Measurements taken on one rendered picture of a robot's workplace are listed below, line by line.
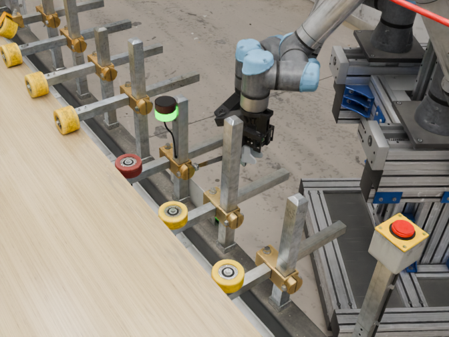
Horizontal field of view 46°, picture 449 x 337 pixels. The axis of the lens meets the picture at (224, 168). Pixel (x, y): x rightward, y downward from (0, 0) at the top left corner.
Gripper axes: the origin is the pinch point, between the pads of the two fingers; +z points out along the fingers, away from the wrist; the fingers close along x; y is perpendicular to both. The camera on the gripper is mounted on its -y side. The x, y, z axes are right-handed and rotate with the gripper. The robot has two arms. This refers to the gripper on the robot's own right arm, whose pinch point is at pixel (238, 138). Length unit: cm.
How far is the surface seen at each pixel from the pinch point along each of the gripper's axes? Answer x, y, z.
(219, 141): -1.5, -9.0, -3.5
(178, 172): -7.1, -28.6, -3.4
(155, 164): -0.8, -33.1, -4.4
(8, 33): 96, -44, -11
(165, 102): -4.7, -30.6, -28.6
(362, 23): 148, 247, 81
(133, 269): -36, -60, -9
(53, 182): 4, -63, -9
